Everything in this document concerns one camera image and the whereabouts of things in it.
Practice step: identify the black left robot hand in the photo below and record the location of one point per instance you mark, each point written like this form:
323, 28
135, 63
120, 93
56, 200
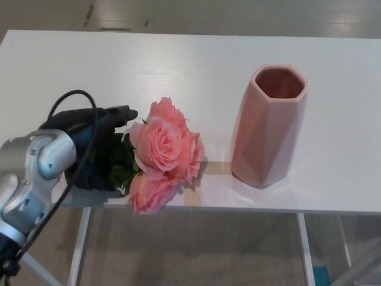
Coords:
104, 125

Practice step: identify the pink rose bouquet green stems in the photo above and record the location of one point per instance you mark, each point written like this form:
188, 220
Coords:
166, 143

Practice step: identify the pink faceted ceramic vase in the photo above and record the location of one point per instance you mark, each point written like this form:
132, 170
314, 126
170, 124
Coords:
268, 140

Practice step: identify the tan tape strip crosswise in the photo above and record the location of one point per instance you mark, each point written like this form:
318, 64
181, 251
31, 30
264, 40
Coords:
217, 168

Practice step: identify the white table leg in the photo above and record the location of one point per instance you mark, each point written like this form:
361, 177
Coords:
78, 247
306, 253
345, 241

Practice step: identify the teal floor object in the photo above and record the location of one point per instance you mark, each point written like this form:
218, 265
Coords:
321, 275

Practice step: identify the light blue frame bar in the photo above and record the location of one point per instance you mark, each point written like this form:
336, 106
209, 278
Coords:
38, 269

